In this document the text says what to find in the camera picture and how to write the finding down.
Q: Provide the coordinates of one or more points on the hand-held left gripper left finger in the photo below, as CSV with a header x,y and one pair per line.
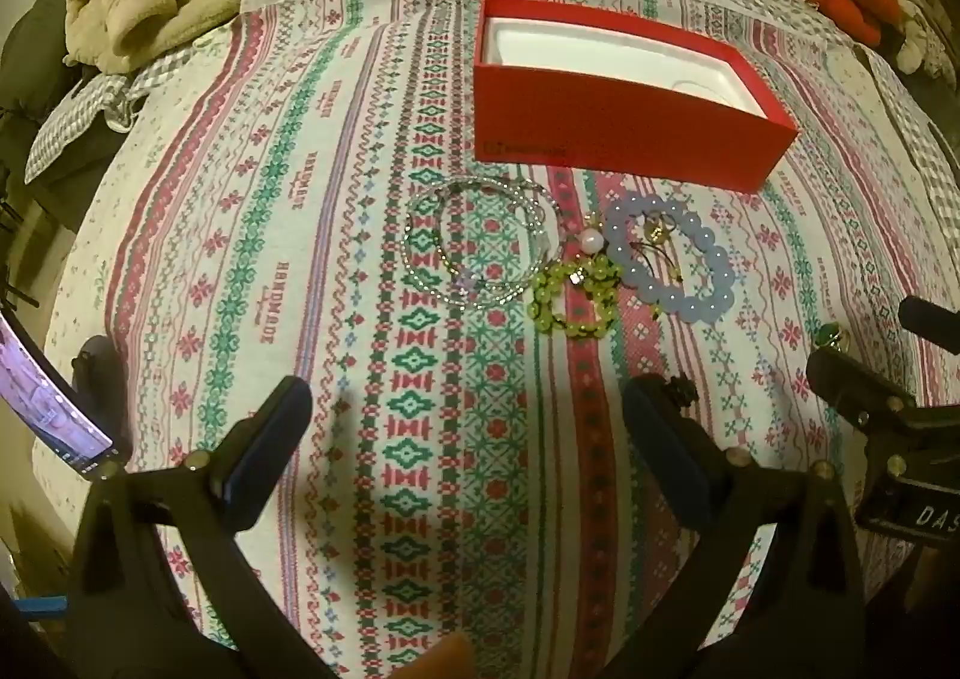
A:
x,y
274,439

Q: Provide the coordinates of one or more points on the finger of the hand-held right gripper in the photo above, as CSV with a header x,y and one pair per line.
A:
x,y
851,383
934,319

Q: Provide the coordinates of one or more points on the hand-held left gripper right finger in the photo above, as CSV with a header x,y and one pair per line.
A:
x,y
667,454

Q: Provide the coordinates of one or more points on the red cardboard box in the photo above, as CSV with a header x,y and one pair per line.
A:
x,y
600,124

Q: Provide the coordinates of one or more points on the patterned striped blanket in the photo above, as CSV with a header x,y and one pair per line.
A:
x,y
300,236

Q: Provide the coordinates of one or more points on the pink pearl pendant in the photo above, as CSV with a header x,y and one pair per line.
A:
x,y
592,242

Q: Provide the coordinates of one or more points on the dark cloth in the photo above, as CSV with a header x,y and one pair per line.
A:
x,y
30,49

